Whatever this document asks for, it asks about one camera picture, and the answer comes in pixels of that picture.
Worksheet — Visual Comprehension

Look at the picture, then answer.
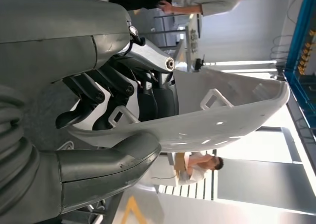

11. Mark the person with white shoes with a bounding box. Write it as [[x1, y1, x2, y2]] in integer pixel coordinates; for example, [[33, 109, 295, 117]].
[[92, 0, 272, 17]]

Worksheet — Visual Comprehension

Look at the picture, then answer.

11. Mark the person at white desk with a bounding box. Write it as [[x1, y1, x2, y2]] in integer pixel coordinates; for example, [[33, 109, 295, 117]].
[[172, 151, 225, 186]]

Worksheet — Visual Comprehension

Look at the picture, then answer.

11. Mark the blue metal shelf rack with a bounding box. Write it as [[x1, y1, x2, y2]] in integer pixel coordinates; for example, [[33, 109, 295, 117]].
[[283, 0, 316, 176]]

